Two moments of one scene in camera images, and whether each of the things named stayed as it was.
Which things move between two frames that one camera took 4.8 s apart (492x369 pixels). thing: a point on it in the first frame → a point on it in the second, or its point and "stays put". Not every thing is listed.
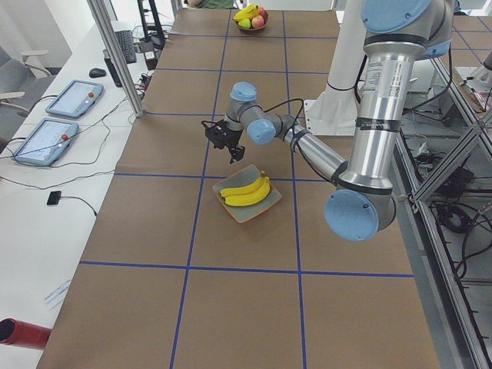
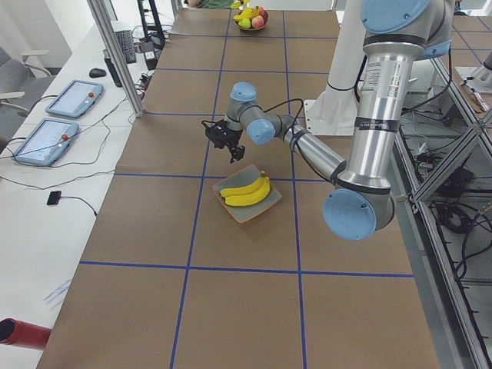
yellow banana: (245, 189) stays put
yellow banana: (249, 199) stays put
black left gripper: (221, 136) stays put
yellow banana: (247, 12) → (236, 5)
